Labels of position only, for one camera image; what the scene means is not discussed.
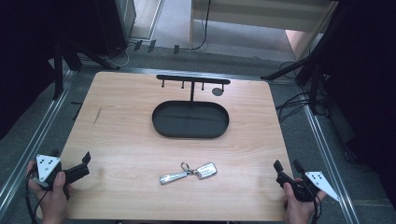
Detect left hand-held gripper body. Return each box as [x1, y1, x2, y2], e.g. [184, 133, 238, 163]
[32, 154, 91, 191]

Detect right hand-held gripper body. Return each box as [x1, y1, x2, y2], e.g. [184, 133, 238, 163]
[276, 171, 341, 203]

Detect silver car key with keychain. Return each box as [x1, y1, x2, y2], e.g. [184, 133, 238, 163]
[159, 161, 219, 187]

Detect black key rack with tray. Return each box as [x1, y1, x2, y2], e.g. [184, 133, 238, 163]
[151, 74, 232, 140]

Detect person's left hand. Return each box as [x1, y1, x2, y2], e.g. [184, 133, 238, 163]
[25, 160, 74, 224]

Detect person's right hand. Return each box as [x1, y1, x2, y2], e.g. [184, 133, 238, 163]
[281, 176, 328, 224]

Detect black metal stand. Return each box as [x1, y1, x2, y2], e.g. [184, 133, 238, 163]
[50, 36, 120, 101]
[260, 0, 356, 116]

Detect dark cabinet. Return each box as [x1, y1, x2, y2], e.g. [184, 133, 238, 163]
[92, 0, 138, 57]

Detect white shelf unit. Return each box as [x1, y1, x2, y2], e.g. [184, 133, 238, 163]
[188, 0, 340, 62]

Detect aluminium frame rail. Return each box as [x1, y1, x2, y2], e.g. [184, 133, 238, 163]
[298, 87, 362, 224]
[0, 69, 78, 216]

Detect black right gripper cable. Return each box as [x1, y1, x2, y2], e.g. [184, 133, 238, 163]
[311, 194, 323, 224]

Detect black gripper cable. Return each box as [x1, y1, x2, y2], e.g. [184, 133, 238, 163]
[311, 194, 323, 224]
[23, 174, 50, 224]

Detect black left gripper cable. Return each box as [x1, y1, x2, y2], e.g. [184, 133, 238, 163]
[23, 174, 50, 224]

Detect black floor cables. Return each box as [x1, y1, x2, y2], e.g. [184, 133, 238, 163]
[275, 60, 331, 124]

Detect white floor cable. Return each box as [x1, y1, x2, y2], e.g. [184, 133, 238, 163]
[104, 43, 135, 68]

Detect black hanging cable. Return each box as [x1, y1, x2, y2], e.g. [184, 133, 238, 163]
[178, 0, 213, 52]

